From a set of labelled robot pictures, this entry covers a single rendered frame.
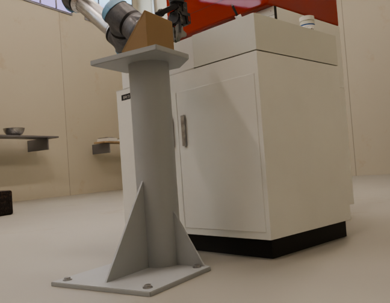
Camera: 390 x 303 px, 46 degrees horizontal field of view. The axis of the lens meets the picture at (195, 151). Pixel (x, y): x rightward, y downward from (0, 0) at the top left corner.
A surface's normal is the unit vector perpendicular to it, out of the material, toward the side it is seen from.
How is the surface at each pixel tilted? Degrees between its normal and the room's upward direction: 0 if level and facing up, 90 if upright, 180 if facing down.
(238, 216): 90
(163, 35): 90
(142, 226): 90
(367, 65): 90
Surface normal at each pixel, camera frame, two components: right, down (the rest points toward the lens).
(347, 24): -0.54, 0.00
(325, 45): 0.69, -0.07
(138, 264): 0.84, -0.08
